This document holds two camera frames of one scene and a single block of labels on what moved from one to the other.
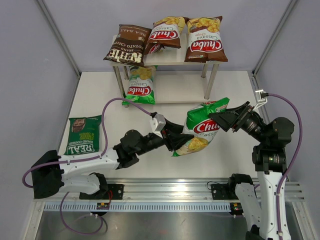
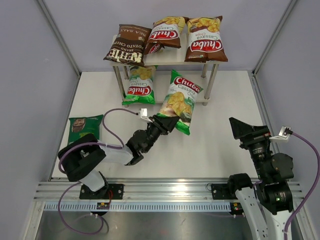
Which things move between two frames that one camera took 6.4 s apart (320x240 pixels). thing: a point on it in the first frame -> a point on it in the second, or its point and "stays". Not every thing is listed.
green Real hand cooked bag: (83, 135) stays
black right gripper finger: (227, 119) -> (240, 128)
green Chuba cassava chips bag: (141, 85) stays
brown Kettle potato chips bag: (128, 46) stays
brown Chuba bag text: (165, 33) stays
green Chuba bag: (199, 125) -> (179, 101)
